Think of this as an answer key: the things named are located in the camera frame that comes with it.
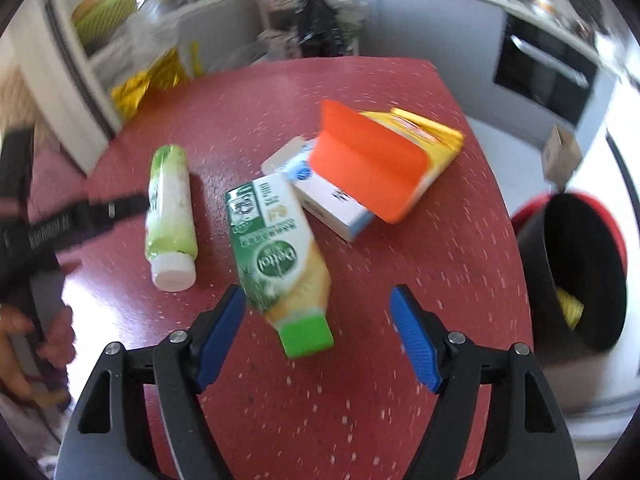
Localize yellow snack bag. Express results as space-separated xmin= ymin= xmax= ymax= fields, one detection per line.
xmin=361 ymin=107 xmax=465 ymax=205

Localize black trash bin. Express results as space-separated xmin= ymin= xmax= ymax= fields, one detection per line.
xmin=516 ymin=223 xmax=627 ymax=366

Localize beige perforated basket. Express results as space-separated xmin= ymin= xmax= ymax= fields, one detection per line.
xmin=256 ymin=0 xmax=299 ymax=30

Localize black plastic bag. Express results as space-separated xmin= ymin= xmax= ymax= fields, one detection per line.
xmin=295 ymin=0 xmax=347 ymax=58

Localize gold foil bag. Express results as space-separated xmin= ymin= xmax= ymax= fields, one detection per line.
xmin=111 ymin=48 xmax=191 ymax=122

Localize person's left hand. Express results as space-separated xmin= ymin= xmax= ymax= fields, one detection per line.
xmin=1 ymin=261 xmax=81 ymax=408

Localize light green white-capped bottle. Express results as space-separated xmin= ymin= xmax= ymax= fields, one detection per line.
xmin=144 ymin=144 xmax=198 ymax=292

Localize white blue plaster box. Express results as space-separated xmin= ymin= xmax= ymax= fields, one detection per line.
xmin=262 ymin=136 xmax=374 ymax=242

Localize cardboard box on floor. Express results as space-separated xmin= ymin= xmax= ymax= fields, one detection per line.
xmin=541 ymin=124 xmax=582 ymax=191

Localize orange card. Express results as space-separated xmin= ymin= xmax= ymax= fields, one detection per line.
xmin=309 ymin=100 xmax=431 ymax=224

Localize green Dettol bottle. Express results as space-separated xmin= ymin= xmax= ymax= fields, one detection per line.
xmin=224 ymin=174 xmax=334 ymax=359

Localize grey lower cabinets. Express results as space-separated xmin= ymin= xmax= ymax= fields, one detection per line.
xmin=360 ymin=0 xmax=617 ymax=144

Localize green woven basket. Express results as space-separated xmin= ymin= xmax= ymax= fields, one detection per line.
xmin=72 ymin=0 xmax=138 ymax=47

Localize black built-in oven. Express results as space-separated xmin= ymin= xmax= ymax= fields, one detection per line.
xmin=491 ymin=13 xmax=598 ymax=127

